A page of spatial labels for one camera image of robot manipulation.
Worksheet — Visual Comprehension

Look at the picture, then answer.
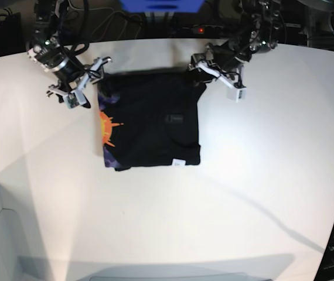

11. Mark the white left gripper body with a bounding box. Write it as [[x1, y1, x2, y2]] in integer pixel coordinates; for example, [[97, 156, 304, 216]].
[[188, 43, 246, 88]]

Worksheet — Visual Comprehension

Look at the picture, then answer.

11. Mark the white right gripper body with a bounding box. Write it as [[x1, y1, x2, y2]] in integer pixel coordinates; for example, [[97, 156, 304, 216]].
[[46, 56, 112, 104]]

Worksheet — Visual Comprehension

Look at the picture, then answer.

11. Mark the black T-shirt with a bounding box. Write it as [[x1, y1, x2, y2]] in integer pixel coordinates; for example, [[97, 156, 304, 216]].
[[97, 72, 206, 172]]

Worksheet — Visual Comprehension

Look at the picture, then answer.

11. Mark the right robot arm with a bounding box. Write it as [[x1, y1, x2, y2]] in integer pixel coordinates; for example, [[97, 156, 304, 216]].
[[26, 1, 111, 109]]

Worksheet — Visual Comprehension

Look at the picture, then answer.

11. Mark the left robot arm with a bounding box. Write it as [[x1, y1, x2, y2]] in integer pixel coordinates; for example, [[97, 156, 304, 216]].
[[187, 1, 285, 102]]

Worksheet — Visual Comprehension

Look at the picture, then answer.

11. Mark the blue box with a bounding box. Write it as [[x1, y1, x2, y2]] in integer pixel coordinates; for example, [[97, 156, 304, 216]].
[[120, 0, 205, 13]]

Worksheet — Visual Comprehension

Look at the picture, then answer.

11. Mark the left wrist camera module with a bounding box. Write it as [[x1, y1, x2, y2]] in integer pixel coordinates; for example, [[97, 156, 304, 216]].
[[226, 86, 247, 103]]

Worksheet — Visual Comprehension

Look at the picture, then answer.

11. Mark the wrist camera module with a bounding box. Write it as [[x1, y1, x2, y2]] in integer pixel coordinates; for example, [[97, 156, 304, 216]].
[[63, 90, 87, 109], [226, 86, 247, 103]]

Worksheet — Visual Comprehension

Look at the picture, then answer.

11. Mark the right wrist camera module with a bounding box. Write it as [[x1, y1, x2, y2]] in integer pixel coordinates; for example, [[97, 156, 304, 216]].
[[63, 90, 87, 109]]

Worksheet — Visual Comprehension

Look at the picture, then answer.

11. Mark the white power strip red switch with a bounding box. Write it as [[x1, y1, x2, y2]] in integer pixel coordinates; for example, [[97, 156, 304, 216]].
[[179, 25, 230, 38]]

